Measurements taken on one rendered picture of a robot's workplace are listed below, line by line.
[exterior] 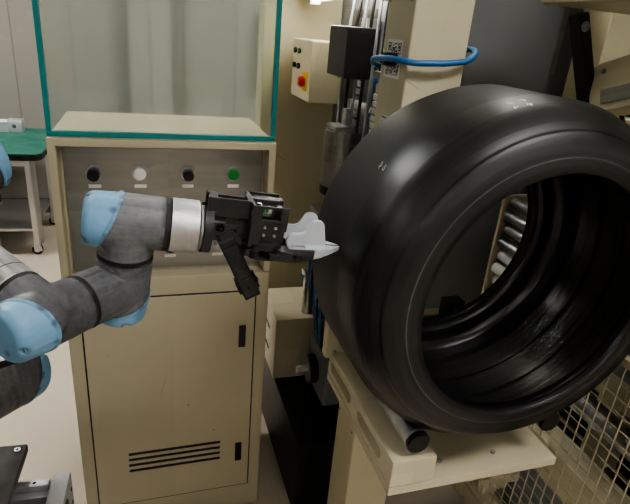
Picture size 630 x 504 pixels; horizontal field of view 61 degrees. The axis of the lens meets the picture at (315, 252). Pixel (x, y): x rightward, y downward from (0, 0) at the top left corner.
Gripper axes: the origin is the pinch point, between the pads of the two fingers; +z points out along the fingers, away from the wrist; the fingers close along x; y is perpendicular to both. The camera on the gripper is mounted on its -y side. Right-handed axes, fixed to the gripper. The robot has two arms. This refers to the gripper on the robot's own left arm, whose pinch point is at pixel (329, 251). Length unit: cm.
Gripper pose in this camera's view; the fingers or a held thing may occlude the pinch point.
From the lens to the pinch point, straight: 82.6
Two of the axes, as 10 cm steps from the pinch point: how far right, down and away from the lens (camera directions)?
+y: 2.0, -9.2, -3.5
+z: 9.4, 0.7, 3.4
